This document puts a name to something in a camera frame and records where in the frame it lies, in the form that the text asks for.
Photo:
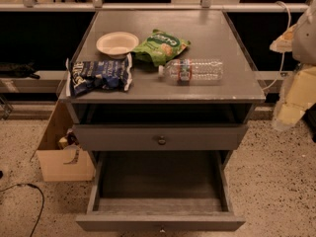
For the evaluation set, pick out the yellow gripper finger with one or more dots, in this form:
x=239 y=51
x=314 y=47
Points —
x=284 y=42
x=296 y=96

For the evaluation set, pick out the clear plastic water bottle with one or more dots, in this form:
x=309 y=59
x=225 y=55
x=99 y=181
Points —
x=192 y=72

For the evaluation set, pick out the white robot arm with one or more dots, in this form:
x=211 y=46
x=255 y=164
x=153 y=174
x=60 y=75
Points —
x=304 y=38

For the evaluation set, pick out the round dark drawer knob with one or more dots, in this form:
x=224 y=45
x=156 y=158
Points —
x=161 y=140

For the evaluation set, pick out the grey wooden drawer cabinet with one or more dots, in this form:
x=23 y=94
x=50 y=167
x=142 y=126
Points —
x=149 y=100

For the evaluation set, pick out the open grey bottom drawer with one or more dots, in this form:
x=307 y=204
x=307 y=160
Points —
x=160 y=191

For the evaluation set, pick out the closed grey upper drawer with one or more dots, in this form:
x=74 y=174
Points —
x=101 y=137

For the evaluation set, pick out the green snack bag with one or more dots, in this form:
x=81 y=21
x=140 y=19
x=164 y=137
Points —
x=159 y=48

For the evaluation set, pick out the white paper bowl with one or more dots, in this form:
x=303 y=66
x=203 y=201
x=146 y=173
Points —
x=117 y=44

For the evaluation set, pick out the blue chips bag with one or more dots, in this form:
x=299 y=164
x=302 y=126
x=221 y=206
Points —
x=108 y=74

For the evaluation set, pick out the cardboard box on floor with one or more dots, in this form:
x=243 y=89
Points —
x=59 y=159

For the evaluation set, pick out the black object on left ledge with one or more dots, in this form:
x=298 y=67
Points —
x=18 y=70

